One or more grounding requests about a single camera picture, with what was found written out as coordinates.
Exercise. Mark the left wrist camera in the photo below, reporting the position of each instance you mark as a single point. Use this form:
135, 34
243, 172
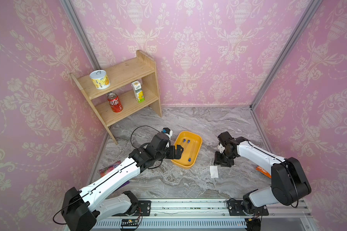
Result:
168, 132

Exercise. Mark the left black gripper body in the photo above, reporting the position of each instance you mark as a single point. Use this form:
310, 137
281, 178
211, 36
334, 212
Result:
170, 153

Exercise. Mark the aluminium front rail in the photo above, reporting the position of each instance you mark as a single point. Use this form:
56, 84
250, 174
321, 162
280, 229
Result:
209, 215

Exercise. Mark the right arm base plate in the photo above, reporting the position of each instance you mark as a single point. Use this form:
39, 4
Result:
236, 208

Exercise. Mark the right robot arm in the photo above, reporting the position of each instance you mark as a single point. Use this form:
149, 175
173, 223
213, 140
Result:
289, 183

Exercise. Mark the yellow white tin can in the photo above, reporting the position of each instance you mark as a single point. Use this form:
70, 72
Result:
100, 79

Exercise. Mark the orange snack bag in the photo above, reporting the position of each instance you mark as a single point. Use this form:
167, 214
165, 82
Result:
263, 171

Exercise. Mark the yellow plastic basin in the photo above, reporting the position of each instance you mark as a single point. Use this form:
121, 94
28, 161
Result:
192, 137

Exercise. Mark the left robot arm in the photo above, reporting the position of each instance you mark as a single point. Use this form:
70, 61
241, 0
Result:
83, 208

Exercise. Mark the red cola can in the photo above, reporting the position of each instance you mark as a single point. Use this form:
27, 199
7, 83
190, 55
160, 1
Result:
114, 102

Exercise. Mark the white wiping cloth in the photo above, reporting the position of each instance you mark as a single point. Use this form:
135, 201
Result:
214, 172

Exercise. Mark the test tube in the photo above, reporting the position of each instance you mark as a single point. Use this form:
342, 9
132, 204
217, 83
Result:
185, 154
192, 151
182, 146

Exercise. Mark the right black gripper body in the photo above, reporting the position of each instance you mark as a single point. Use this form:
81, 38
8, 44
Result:
223, 159

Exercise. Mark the purple tissue pack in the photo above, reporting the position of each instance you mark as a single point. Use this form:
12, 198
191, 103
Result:
108, 169

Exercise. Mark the green white juice carton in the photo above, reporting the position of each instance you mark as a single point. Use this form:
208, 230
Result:
138, 91

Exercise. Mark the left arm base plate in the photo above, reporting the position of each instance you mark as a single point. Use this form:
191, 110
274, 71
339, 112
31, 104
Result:
140, 208

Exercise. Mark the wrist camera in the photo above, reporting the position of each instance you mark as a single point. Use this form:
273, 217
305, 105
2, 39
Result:
168, 132
223, 139

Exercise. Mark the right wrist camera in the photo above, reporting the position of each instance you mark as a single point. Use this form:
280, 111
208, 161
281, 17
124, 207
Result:
223, 139

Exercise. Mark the wooden two-tier shelf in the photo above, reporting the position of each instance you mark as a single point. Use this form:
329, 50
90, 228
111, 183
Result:
142, 67

